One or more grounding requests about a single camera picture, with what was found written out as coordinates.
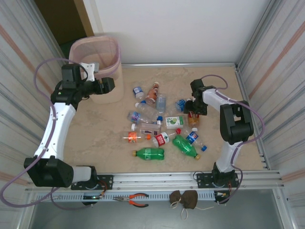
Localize small green carton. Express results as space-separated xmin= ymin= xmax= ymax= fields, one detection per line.
xmin=165 ymin=115 xmax=187 ymax=130

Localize blue cola label bottle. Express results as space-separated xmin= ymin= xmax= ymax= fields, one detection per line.
xmin=185 ymin=130 xmax=208 ymax=153

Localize water bottle light blue label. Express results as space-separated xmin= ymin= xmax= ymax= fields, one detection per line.
xmin=155 ymin=93 xmax=167 ymax=113

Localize orange label bottle orange cap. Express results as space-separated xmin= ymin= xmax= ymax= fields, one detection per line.
xmin=122 ymin=131 xmax=153 ymax=144

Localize green soda bottle yellow cap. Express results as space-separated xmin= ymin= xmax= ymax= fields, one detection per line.
xmin=132 ymin=147 xmax=166 ymax=161
xmin=172 ymin=135 xmax=201 ymax=160

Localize pink mesh waste bin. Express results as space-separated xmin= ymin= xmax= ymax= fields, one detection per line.
xmin=68 ymin=35 xmax=124 ymax=104

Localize blue label bottle white cap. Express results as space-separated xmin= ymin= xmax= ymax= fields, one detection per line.
xmin=175 ymin=98 xmax=189 ymax=112

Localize small bottle blue white label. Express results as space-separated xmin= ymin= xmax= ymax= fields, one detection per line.
xmin=132 ymin=83 xmax=146 ymax=100

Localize red label bottle red cap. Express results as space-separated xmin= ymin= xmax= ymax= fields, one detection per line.
xmin=152 ymin=128 xmax=182 ymax=147

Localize clear bottle purple blue label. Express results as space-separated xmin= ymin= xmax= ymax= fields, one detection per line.
xmin=128 ymin=111 xmax=164 ymax=125

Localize orange brown drink bottle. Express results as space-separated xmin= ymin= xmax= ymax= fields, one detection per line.
xmin=144 ymin=81 xmax=160 ymax=105

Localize clear bottle purple label white cap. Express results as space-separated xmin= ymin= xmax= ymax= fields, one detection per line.
xmin=131 ymin=120 xmax=162 ymax=135

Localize brown wooden door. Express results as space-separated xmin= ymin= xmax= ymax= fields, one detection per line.
xmin=34 ymin=0 xmax=96 ymax=46

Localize brown cloth pouch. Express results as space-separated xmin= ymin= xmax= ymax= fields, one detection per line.
xmin=169 ymin=190 xmax=184 ymax=208
xmin=180 ymin=190 xmax=214 ymax=220

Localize small electronics board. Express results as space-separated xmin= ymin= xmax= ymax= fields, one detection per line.
xmin=82 ymin=194 xmax=104 ymax=206
xmin=213 ymin=190 xmax=231 ymax=205

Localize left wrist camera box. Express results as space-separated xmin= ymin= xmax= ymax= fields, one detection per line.
xmin=79 ymin=62 xmax=100 ymax=81

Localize aluminium frame bar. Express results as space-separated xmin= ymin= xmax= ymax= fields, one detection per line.
xmin=120 ymin=62 xmax=239 ymax=70

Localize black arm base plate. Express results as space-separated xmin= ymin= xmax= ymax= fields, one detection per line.
xmin=196 ymin=172 xmax=240 ymax=189
xmin=71 ymin=174 xmax=114 ymax=191

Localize aluminium mounting rail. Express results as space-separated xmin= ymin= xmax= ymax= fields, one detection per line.
xmin=25 ymin=170 xmax=285 ymax=193

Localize white slotted cable duct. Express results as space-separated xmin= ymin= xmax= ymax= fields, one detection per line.
xmin=32 ymin=192 xmax=232 ymax=203

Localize orange handled pliers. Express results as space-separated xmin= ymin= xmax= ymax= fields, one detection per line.
xmin=112 ymin=192 xmax=150 ymax=208

